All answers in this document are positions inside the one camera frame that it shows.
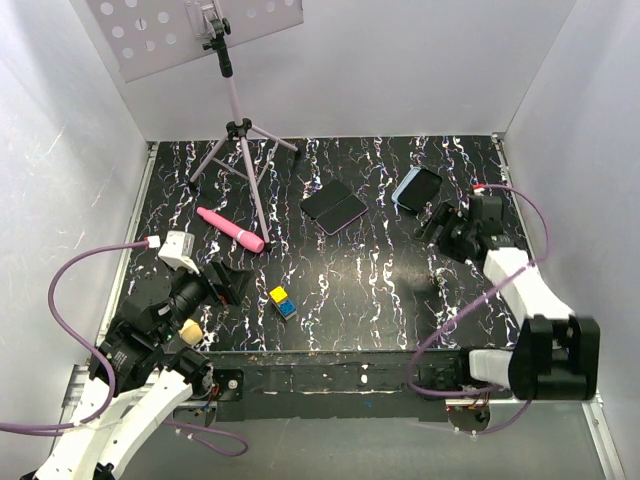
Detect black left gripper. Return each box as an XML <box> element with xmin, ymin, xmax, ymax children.
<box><xmin>154</xmin><ymin>255</ymin><xmax>253</xmax><ymax>344</ymax></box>

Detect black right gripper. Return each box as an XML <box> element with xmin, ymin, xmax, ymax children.
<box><xmin>414</xmin><ymin>201</ymin><xmax>477</xmax><ymax>264</ymax></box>

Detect light blue phone case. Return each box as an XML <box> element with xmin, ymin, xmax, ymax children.
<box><xmin>391</xmin><ymin>167</ymin><xmax>421</xmax><ymax>211</ymax></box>

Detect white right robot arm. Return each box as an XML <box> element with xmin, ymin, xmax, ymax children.
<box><xmin>421</xmin><ymin>195</ymin><xmax>600</xmax><ymax>401</ymax></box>

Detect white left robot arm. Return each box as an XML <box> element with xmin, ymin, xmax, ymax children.
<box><xmin>27</xmin><ymin>261</ymin><xmax>252</xmax><ymax>479</ymax></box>

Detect pink cylindrical stick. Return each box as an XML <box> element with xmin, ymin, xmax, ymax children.
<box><xmin>196</xmin><ymin>207</ymin><xmax>265</xmax><ymax>253</ymax></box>

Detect orange and blue toy blocks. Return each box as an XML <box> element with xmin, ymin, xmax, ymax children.
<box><xmin>269</xmin><ymin>286</ymin><xmax>296</xmax><ymax>320</ymax></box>

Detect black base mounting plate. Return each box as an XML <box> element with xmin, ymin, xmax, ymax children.
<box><xmin>154</xmin><ymin>349</ymin><xmax>514</xmax><ymax>426</ymax></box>

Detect lilac music stand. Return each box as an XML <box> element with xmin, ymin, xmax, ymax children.
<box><xmin>86</xmin><ymin>1</ymin><xmax>304</xmax><ymax>251</ymax></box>

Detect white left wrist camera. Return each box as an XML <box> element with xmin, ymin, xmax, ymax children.
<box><xmin>158</xmin><ymin>230</ymin><xmax>199</xmax><ymax>275</ymax></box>

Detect wooden handled tool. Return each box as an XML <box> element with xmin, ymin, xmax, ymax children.
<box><xmin>179</xmin><ymin>319</ymin><xmax>204</xmax><ymax>346</ymax></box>

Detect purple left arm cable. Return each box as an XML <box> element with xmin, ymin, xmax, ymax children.
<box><xmin>0</xmin><ymin>239</ymin><xmax>249</xmax><ymax>457</ymax></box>

